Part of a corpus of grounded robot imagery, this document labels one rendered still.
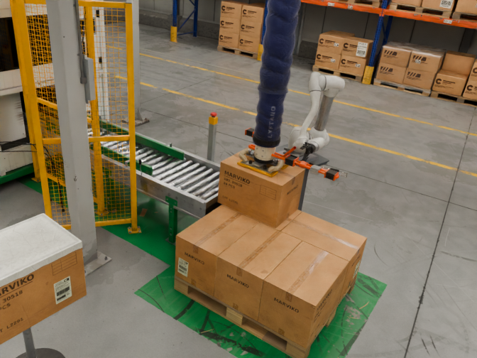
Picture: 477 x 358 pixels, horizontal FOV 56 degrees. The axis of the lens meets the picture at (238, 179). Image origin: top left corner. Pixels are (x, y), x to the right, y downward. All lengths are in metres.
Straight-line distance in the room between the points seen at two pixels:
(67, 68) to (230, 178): 1.51
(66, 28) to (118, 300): 2.05
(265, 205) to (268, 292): 0.78
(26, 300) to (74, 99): 1.45
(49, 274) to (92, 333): 1.00
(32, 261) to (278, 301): 1.60
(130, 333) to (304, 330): 1.26
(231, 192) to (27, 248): 1.77
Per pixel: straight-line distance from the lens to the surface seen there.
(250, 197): 3.68
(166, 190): 4.06
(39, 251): 2.65
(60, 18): 3.25
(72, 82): 3.37
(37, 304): 2.74
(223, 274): 3.36
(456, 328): 4.16
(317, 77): 4.09
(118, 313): 3.67
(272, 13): 3.31
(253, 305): 3.35
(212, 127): 4.55
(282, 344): 3.48
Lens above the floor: 2.58
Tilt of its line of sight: 28 degrees down
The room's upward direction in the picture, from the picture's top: 6 degrees clockwise
